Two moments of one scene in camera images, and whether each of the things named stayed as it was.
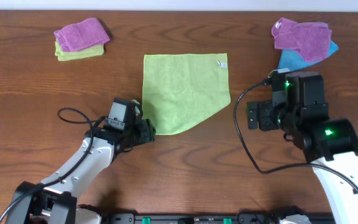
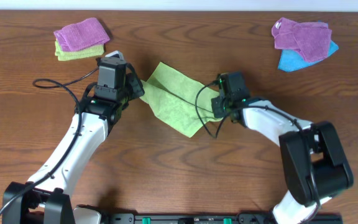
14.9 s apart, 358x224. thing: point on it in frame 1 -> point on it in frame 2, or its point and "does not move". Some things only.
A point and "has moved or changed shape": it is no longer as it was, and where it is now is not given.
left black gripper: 145,131 -> 136,86
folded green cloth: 67,55 does not move
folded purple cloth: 79,35 does not move
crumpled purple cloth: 312,39 does not move
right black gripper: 265,107 -> 218,113
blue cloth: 293,59 does not move
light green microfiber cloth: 179,89 has moved or changed shape
